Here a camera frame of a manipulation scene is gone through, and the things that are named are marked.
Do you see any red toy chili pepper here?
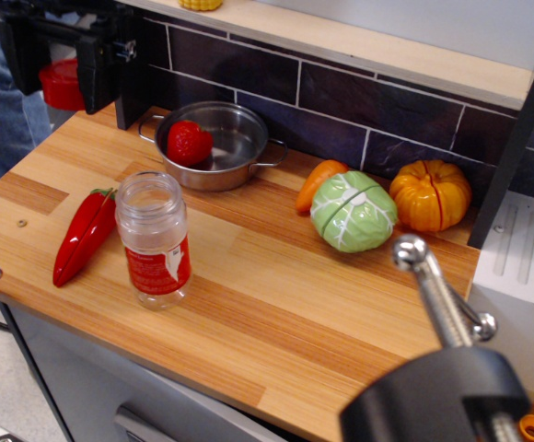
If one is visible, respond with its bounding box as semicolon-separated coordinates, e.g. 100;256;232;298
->
52;188;116;287

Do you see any orange toy pumpkin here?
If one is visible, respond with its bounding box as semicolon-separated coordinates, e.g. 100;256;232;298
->
389;160;472;232

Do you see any red plastic jar cap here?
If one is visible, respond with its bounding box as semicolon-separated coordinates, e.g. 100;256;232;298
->
39;58;86;111

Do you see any grey drawer handle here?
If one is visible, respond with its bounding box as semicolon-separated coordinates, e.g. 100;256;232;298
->
114;406;176;442

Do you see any green toy cabbage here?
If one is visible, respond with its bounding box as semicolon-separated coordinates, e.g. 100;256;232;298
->
310;171;398;253

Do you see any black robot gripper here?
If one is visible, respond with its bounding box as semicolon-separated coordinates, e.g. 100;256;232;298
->
0;1;136;115

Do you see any wooden shelf with dark frame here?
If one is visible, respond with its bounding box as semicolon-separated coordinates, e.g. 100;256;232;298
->
116;1;534;246

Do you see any white toy sink drainboard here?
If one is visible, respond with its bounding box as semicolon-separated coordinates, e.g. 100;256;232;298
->
474;192;534;304

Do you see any orange toy carrot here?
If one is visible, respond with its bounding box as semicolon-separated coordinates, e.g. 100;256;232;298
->
296;159;349;214

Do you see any clear plastic spice jar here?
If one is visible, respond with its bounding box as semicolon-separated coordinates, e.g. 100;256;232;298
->
115;171;192;310

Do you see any yellow toy corn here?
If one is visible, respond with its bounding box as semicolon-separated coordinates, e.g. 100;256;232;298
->
178;0;223;12

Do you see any stainless steel pot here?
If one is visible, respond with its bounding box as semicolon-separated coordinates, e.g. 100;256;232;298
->
138;101;288;192

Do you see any red toy strawberry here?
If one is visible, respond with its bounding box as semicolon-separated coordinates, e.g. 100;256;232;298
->
167;120;214;167

